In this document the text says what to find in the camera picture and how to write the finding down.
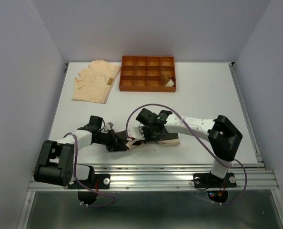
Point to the dark grey underwear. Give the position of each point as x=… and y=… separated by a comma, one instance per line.
x=165, y=139

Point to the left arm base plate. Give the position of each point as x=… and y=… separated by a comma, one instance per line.
x=100, y=181

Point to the aluminium right side rail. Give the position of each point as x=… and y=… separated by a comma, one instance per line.
x=260, y=162

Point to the aluminium front rail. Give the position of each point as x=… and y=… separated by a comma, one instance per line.
x=178, y=177

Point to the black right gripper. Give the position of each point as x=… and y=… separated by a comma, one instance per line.
x=146, y=139

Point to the brown underwear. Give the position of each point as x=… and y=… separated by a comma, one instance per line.
x=167, y=81

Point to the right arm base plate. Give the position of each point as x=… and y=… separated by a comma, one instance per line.
x=207, y=180

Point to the peach underwear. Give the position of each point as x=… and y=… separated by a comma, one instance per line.
x=94, y=83

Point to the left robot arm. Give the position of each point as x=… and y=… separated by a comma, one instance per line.
x=55, y=164

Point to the orange compartment tray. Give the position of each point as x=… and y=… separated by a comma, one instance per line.
x=143, y=73

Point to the aluminium rail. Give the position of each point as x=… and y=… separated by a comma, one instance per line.
x=260, y=162
x=178, y=177

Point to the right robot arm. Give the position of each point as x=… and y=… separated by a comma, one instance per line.
x=220, y=132

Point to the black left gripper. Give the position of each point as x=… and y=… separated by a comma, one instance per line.
x=111, y=136

